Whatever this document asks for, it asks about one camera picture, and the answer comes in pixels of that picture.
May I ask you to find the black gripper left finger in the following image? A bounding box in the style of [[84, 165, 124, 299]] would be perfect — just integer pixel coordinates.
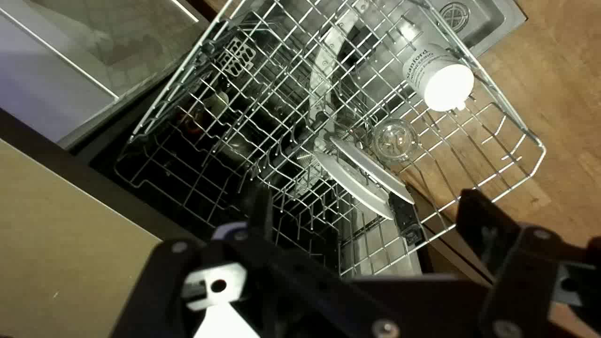
[[248, 188, 272, 240]]

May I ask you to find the open dishwasher door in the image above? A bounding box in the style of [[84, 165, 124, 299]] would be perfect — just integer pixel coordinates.
[[0, 0, 208, 148]]

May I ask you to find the wire upper dishwasher rack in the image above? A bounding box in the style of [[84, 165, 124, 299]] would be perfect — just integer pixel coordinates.
[[112, 0, 548, 278]]

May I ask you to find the clear glass in rack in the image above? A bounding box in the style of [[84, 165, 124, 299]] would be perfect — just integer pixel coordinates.
[[372, 122, 417, 163]]

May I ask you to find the white plate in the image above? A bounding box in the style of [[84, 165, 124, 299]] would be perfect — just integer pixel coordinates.
[[330, 137, 415, 205], [311, 152, 392, 220]]

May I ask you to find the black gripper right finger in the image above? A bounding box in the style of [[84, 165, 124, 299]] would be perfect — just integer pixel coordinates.
[[456, 190, 520, 274]]

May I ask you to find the white cup in rack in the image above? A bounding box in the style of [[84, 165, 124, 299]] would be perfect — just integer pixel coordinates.
[[402, 45, 475, 113]]

